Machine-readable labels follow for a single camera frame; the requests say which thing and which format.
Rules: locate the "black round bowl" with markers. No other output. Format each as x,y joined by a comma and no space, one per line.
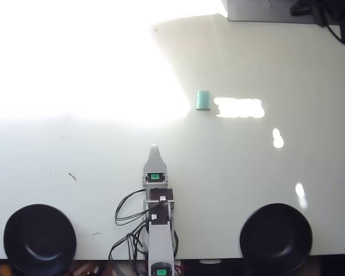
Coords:
39,240
276,238

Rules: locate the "blue foam cube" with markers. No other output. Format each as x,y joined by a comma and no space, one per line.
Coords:
203,99

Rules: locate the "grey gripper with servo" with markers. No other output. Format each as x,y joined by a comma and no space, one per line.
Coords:
155,176

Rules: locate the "white Koch robot arm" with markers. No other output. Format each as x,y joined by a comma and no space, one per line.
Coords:
159,241

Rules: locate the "grey box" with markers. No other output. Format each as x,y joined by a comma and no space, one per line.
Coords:
264,11

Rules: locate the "white table edge clamp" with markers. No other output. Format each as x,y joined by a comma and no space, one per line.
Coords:
210,261

